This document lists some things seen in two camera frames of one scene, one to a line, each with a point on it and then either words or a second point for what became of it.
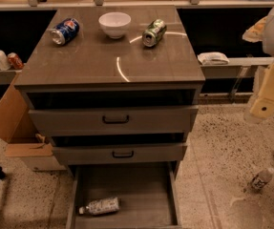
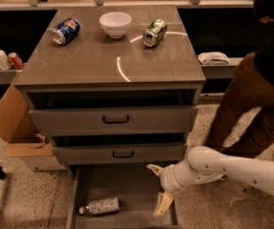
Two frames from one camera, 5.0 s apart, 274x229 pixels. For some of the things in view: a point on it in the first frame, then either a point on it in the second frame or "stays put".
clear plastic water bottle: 100,206 stays put
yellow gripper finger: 256,32 to 164,198
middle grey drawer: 121,154 stays put
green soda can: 156,30 stays put
